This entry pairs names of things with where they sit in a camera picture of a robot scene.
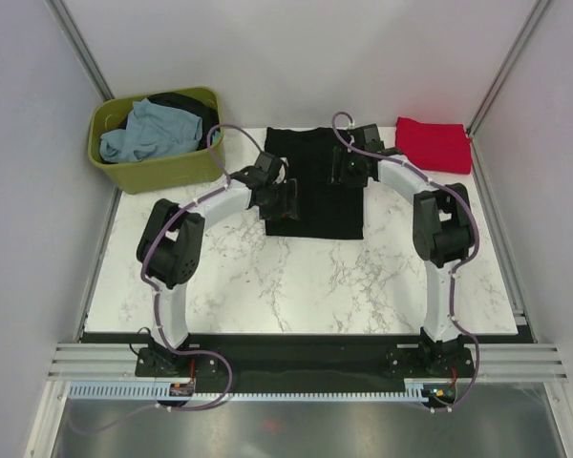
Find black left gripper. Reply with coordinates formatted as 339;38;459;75
259;178;300;222

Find black t shirt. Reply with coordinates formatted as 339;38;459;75
265;127;364;240

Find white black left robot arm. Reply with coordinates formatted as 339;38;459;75
136;152;301;375

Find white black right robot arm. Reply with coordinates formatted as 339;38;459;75
329;124;479;376

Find folded red t shirt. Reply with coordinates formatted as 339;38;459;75
395;117;473;175

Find black garment in bin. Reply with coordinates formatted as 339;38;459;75
148;92;220;150

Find light blue t shirt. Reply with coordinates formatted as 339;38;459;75
99;98;203;164

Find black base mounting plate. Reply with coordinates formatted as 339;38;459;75
135;333;474;393

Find right aluminium corner post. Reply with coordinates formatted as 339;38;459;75
466;0;554;138

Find aluminium corner post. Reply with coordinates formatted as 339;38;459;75
466;0;554;138
47;0;115;101

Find slotted cable duct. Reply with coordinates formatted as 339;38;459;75
69;379;469;402

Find aluminium front rail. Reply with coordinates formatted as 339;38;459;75
48;343;138;382

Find left aluminium corner post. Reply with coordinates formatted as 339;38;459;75
47;0;115;101

